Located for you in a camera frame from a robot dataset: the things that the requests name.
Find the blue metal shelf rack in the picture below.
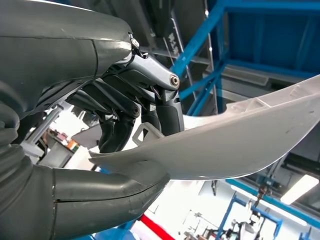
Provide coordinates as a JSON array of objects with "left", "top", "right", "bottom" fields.
[
  {"left": 215, "top": 178, "right": 320, "bottom": 240},
  {"left": 170, "top": 0, "right": 320, "bottom": 117}
]

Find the rectangular ceiling light panel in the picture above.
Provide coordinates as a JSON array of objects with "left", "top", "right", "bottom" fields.
[{"left": 279, "top": 174, "right": 320, "bottom": 206}]

